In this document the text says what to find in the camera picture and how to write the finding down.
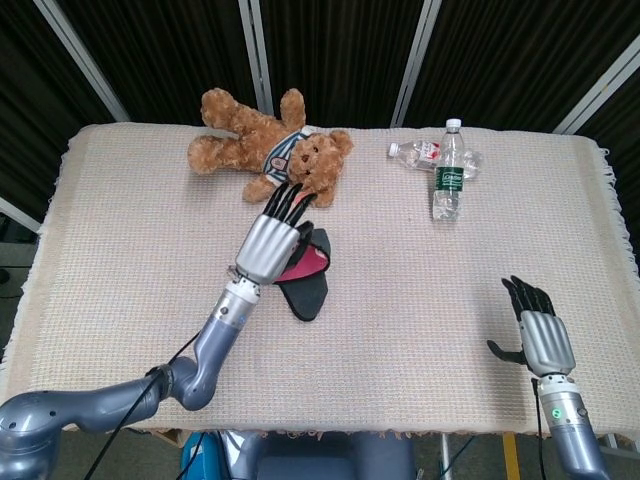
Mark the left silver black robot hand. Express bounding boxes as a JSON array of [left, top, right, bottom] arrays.
[[234, 181, 318, 286]]

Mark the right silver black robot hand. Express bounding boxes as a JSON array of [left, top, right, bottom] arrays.
[[486, 275, 577, 378]]

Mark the black and pink pouch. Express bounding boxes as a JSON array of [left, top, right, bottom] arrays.
[[273, 225, 333, 322]]

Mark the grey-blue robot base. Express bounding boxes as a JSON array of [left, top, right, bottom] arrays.
[[219, 430, 417, 480]]

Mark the brown teddy bear striped shirt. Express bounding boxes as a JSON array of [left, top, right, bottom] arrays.
[[186, 87, 355, 209]]

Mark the beige woven tablecloth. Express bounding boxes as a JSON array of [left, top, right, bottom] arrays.
[[0, 121, 640, 437]]

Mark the metal table leg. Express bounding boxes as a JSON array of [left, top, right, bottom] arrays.
[[437, 433, 453, 480]]

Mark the clear bottle red label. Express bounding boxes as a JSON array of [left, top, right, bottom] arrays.
[[387, 139, 484, 181]]

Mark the clear bottle green label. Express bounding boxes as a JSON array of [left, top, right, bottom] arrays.
[[431, 117, 467, 224]]

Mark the blue plastic object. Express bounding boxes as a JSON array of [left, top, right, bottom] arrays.
[[180, 430, 226, 480]]

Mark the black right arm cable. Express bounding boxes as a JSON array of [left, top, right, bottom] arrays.
[[531, 378, 550, 480]]

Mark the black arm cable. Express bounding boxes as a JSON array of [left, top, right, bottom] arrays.
[[531, 378, 550, 480], [87, 333, 201, 480]]

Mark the silver partition frame post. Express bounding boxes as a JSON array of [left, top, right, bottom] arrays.
[[237, 0, 274, 117], [389, 0, 443, 128], [33, 0, 130, 123], [552, 47, 640, 135], [0, 196, 42, 235]]

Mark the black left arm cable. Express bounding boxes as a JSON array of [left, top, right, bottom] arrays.
[[87, 333, 201, 480]]

